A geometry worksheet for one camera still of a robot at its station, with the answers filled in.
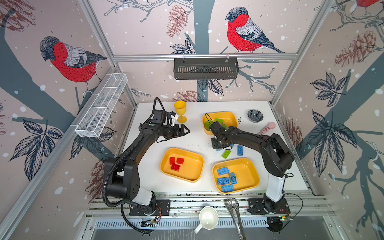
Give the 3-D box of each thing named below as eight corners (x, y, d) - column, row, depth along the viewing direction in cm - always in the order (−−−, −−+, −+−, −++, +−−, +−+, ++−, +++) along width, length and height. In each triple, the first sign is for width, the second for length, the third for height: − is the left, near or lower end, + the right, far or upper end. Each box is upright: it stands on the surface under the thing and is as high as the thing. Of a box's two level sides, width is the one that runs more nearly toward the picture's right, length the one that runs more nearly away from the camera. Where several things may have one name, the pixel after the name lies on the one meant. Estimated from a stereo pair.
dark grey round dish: (248, 123, 109) (249, 120, 106) (244, 112, 116) (246, 109, 113) (263, 123, 109) (265, 120, 106) (259, 112, 116) (261, 109, 113)
